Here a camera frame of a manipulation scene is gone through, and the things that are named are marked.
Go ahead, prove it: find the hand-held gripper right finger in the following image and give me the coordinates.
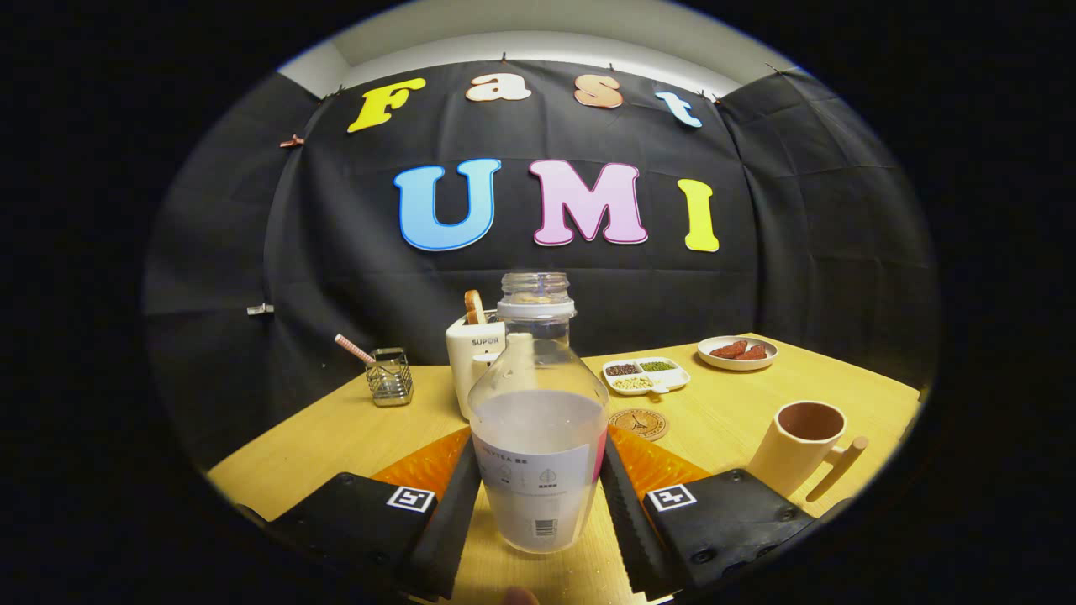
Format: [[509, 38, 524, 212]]
[[599, 424, 816, 602]]

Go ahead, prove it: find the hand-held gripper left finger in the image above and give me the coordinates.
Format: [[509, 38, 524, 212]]
[[240, 427, 486, 602]]

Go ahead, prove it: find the round wooden coaster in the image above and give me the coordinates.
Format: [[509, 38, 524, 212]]
[[608, 408, 669, 443]]

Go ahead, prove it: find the clear juice bottle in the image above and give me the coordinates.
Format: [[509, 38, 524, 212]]
[[467, 271, 612, 555]]

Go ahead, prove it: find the beige cup with wooden handle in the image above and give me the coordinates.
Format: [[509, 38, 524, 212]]
[[746, 401, 868, 503]]

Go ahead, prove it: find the wooden table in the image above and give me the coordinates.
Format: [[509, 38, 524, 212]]
[[208, 334, 923, 605]]

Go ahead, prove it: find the white divided grain dish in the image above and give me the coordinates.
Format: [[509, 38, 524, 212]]
[[601, 357, 692, 396]]

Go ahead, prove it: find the white toaster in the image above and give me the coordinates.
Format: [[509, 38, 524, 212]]
[[446, 313, 509, 421]]

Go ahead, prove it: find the round white plate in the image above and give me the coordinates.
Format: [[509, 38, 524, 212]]
[[697, 335, 779, 371]]

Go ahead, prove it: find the black backdrop cloth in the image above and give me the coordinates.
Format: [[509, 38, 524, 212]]
[[143, 59, 938, 471]]

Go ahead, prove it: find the glass wire holder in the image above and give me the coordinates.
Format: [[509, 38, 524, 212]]
[[365, 347, 414, 408]]

